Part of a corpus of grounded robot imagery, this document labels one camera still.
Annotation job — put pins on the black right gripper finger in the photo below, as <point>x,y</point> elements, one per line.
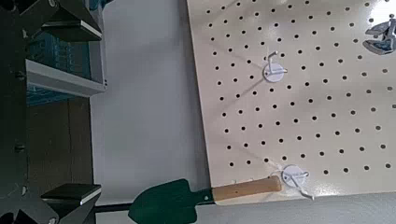
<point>71,26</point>
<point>73,199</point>

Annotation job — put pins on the white partition panel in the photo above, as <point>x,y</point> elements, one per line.
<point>146,93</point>

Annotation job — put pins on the white pegboard hook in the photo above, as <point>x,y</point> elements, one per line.
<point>274,73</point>
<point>294,175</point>

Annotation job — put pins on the beige perforated pegboard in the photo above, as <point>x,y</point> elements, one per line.
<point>295,102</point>

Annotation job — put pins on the metal clip on pegboard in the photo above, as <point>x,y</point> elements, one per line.
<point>381,42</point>

